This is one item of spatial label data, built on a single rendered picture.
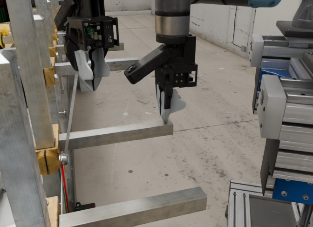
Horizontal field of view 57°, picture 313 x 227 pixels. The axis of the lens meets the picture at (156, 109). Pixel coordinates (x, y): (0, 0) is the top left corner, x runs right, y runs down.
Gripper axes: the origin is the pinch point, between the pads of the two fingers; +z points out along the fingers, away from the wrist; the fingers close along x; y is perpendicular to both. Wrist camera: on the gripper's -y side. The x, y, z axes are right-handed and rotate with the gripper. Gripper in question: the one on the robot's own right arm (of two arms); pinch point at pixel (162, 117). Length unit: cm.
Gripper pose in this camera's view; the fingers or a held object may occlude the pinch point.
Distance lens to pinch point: 72.1
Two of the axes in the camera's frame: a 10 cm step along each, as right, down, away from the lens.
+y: 9.6, -1.2, 2.6
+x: -2.8, -4.1, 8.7
